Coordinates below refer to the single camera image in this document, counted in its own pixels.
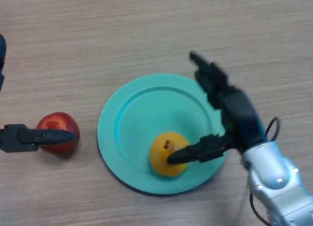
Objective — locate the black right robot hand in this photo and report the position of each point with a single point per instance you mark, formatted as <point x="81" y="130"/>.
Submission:
<point x="239" y="113"/>

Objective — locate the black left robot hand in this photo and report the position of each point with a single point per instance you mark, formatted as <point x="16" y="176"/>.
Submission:
<point x="19" y="138"/>

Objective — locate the yellow pear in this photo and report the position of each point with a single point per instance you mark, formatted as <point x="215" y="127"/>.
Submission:
<point x="160" y="162"/>

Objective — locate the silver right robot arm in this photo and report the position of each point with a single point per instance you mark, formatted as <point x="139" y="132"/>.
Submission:
<point x="276" y="177"/>

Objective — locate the green round plate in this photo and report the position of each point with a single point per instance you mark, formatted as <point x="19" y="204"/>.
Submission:
<point x="132" y="128"/>

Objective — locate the red apple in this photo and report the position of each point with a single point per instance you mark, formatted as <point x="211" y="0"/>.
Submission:
<point x="58" y="120"/>

